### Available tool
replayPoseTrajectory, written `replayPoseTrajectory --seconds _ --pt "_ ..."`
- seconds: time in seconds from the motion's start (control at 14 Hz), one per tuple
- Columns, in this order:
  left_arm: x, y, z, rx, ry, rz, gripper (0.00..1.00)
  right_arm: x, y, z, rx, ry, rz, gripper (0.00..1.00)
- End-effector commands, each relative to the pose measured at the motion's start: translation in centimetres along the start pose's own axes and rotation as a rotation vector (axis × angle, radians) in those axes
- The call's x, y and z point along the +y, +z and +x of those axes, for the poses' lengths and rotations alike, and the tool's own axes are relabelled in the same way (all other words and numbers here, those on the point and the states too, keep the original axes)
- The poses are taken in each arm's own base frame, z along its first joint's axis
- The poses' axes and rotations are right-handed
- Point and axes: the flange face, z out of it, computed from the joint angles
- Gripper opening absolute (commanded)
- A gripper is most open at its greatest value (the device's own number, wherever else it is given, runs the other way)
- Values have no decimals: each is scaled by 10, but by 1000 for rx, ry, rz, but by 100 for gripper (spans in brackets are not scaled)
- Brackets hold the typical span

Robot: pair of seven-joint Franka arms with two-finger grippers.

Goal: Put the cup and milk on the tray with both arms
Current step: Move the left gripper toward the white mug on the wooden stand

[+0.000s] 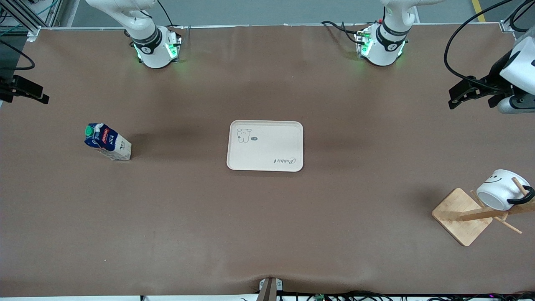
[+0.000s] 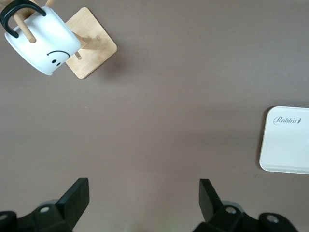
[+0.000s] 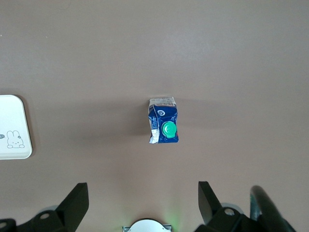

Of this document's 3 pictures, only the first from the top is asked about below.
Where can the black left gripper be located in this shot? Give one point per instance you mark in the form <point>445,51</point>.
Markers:
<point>494,82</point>

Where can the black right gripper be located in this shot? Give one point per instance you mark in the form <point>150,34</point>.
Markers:
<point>5,88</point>

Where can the blue milk carton green cap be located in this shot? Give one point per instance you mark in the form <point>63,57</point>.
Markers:
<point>110,144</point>

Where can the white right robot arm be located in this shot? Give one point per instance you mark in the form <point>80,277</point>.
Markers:
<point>148,52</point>

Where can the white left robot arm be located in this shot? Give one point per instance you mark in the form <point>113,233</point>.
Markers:
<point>382,54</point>

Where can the cream tray with rabbit print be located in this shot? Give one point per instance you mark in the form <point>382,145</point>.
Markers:
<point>267,144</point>

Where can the wooden mug rack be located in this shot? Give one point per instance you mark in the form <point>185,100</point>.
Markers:
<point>459,217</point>

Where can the brown table cover mat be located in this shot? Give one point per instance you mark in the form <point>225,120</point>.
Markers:
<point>267,230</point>

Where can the metal table clamp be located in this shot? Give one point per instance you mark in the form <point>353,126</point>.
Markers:
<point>271,288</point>

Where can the aluminium frame profile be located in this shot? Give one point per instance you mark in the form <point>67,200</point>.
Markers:
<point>508,26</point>
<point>25,19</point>

